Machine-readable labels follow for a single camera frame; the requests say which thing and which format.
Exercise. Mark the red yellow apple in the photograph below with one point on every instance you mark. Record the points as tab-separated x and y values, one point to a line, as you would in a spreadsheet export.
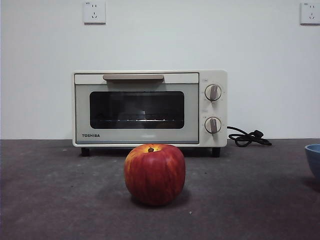
155	175

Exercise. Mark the blue bowl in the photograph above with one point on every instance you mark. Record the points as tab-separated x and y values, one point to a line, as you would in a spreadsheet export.
313	160

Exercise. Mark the beige oven knob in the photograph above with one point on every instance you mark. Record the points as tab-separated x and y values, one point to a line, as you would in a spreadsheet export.
213	93
213	125

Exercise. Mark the cream toaster oven body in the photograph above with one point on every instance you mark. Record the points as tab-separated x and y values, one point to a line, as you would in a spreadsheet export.
220	75

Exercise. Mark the white wall socket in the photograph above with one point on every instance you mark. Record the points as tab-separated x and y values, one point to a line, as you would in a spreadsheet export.
94	12
310	13

